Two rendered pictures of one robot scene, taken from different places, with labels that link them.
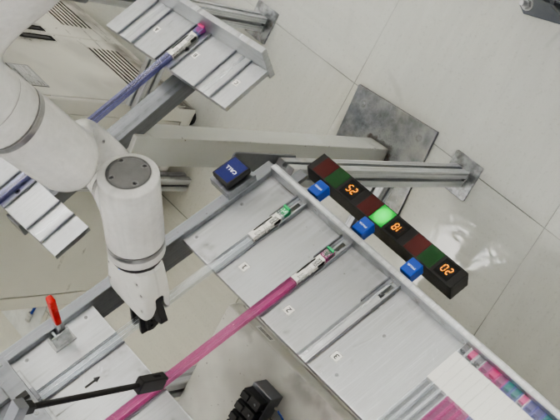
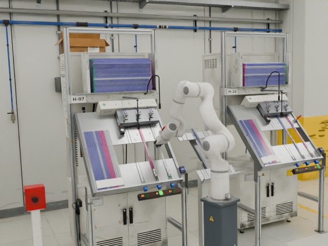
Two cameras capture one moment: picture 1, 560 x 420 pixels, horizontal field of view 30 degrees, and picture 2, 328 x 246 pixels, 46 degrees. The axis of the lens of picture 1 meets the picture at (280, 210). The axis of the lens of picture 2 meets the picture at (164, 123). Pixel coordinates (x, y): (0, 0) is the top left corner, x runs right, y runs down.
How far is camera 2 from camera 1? 2.08 m
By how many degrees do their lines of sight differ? 50
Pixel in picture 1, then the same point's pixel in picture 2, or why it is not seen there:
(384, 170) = (184, 225)
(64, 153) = (172, 108)
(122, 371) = (149, 137)
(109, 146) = (181, 129)
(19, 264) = not seen: hidden behind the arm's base
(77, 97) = (241, 188)
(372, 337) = (134, 174)
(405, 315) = (136, 182)
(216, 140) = (201, 187)
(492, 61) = not seen: outside the picture
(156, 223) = (164, 133)
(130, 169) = (173, 127)
